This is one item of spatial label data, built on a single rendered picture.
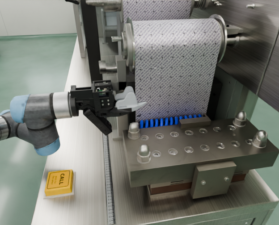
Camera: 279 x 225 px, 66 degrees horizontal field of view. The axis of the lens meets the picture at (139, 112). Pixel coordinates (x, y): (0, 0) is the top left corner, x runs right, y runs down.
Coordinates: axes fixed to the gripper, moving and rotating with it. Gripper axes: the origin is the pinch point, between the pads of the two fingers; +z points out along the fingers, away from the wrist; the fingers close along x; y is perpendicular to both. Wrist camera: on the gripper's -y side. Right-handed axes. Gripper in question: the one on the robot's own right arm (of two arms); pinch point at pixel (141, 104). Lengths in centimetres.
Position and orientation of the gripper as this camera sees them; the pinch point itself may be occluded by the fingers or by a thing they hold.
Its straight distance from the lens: 64.6
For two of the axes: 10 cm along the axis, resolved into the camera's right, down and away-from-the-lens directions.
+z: 9.8, -1.0, 1.5
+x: -1.8, -5.4, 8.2
